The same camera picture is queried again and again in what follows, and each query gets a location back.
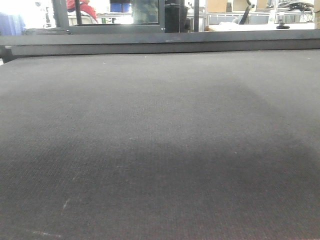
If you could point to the person in red clothes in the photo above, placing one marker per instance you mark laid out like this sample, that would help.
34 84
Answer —
84 7

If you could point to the blue bin in background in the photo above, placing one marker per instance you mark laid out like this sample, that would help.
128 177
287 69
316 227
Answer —
120 7

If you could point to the white desk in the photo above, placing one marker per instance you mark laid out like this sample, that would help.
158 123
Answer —
233 27

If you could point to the black conveyor far side rail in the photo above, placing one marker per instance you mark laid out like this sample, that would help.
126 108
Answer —
158 43

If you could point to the black conveyor belt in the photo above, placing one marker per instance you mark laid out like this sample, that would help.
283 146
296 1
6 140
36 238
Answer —
200 146

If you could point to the black metal frame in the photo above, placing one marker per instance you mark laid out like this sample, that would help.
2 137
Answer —
147 17

